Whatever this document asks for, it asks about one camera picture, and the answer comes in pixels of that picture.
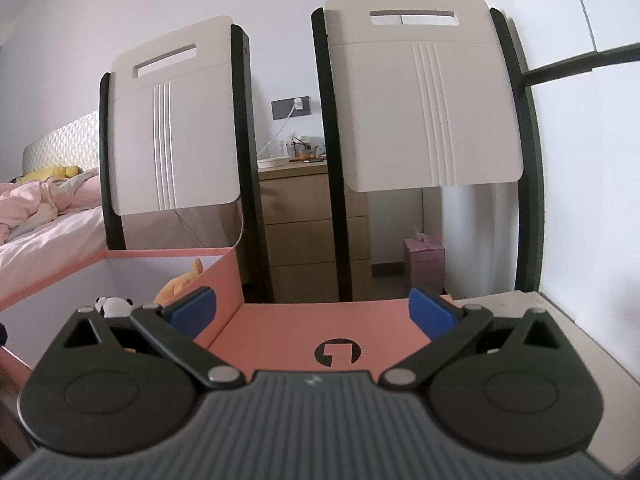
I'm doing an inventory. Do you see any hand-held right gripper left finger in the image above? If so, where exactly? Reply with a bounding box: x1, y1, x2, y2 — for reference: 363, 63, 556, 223
62, 286, 247, 392

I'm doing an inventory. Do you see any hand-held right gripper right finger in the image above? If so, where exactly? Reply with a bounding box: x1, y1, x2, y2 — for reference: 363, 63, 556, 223
382, 287, 569, 391

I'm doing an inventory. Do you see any orange plush bear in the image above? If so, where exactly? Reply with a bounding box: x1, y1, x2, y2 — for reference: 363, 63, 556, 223
152, 257, 207, 309

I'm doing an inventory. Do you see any pink cardboard box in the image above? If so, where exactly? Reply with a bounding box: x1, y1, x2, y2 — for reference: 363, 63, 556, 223
0, 246, 247, 461

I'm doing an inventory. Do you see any small panda plush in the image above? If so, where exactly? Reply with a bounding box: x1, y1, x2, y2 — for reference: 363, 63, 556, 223
94, 295, 136, 319

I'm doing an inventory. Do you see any pink tissue box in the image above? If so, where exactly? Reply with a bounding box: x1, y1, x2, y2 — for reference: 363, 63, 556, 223
403, 233, 446, 297

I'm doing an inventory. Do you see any wooden nightstand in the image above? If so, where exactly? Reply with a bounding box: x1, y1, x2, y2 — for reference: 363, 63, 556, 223
257, 157, 374, 306

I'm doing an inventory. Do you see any bed with pink bedding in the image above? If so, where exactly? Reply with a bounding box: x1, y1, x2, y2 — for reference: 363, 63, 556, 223
0, 170, 109, 307

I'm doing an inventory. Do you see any pastel patterned cloth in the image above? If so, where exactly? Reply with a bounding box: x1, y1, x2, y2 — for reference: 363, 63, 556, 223
10, 170, 100, 242

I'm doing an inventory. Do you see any white black folding chair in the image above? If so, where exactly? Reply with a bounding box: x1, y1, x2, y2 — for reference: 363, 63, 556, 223
98, 15, 277, 306
310, 0, 547, 307

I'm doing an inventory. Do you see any yellow plush toy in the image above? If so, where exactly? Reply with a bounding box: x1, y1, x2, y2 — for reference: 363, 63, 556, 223
19, 165, 82, 183

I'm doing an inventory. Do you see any cream quilted headboard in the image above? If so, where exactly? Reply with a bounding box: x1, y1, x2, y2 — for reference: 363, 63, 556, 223
22, 110, 102, 177

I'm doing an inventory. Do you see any white charging cable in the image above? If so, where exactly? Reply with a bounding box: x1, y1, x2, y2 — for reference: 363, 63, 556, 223
257, 107, 301, 162

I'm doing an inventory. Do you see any grey wall socket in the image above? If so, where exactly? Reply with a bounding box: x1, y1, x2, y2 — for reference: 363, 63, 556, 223
271, 95, 311, 121

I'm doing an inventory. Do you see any dark wardrobe handle bar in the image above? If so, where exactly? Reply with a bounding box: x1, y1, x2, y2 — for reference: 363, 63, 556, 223
520, 42, 640, 87

